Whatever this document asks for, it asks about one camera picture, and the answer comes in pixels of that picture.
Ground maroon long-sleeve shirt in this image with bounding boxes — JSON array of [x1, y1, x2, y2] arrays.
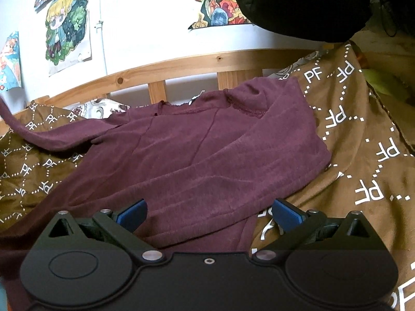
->
[[1, 77, 331, 310]]

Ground wooden bed frame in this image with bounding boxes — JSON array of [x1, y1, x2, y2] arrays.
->
[[0, 22, 415, 137]]

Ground blue cartoon wall poster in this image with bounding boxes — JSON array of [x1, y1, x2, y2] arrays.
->
[[1, 32, 22, 91]]

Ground brown PF patterned blanket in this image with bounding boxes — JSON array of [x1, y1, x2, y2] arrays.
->
[[1, 44, 414, 310]]

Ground green pillow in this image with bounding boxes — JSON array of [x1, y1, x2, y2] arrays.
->
[[362, 69, 411, 102]]

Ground white floral patterned sheet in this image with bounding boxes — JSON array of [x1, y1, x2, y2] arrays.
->
[[68, 98, 129, 119]]

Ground anime character wall poster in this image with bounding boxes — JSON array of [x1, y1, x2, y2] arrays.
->
[[45, 0, 92, 75]]

